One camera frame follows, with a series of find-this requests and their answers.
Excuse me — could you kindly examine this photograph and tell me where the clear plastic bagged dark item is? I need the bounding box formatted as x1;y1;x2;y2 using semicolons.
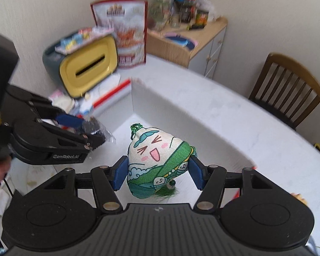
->
79;116;116;149

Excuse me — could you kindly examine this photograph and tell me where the zongzi cartoon plush toy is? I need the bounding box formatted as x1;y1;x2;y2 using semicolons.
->
127;123;196;199

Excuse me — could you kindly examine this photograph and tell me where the red white cardboard box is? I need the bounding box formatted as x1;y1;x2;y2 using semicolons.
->
92;77;258;193

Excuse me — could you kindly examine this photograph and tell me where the brown wooden chair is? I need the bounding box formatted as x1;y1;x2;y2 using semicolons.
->
249;52;320;130

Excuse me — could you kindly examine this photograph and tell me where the red white snack bag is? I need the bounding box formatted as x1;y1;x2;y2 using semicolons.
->
91;0;148;68

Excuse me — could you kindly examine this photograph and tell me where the wooden white cabinet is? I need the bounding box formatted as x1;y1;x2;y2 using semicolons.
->
146;17;228;79

